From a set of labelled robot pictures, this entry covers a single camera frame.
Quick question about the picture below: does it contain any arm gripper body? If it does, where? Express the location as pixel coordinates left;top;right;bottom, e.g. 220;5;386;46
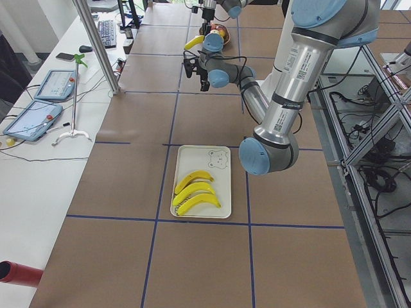
202;6;216;22
183;53;208;80

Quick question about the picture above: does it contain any small yellow banana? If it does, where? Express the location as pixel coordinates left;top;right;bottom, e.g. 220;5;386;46
184;35;205;51

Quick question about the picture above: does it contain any worn yellow banana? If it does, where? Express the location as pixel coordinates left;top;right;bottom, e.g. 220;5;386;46
174;170;214;194

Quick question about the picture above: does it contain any greenish ridged banana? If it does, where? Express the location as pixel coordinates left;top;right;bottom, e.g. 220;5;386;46
171;182;216;206

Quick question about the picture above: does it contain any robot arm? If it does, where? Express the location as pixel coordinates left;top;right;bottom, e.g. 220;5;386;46
183;1;380;175
189;0;252;22

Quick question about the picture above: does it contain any brown wicker basket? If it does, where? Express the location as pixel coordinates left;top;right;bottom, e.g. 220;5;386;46
199;24;231;48

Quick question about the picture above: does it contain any white bear tray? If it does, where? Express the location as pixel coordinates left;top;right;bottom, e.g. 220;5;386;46
170;145;231;219

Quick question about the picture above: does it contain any black keyboard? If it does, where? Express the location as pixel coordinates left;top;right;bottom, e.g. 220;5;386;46
98;20;117;48

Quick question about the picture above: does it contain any black computer mouse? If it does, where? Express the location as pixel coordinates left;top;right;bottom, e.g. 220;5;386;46
78;45;93;53

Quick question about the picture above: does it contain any grabber reaching tool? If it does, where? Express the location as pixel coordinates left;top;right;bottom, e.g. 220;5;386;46
51;53;92;147

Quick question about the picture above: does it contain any black smartphone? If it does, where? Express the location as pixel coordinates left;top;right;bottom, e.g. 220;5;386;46
55;53;74;62

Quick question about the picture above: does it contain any blue teach pendant far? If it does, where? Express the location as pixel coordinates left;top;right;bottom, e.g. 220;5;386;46
34;70;75;101

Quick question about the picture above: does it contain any blue teach pendant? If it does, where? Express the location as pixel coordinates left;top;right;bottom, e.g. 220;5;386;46
34;70;75;101
3;99;63;141

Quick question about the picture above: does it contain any blue teach pendant near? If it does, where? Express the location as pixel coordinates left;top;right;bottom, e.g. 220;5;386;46
3;99;63;141

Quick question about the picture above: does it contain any red cylinder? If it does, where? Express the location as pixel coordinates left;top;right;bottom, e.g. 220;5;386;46
1;261;44;287

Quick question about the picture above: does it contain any aluminium frame post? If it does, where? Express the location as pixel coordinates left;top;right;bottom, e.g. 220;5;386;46
73;0;119;95

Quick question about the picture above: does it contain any aluminium side frame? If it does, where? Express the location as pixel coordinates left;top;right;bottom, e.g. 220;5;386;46
308;47;410;307

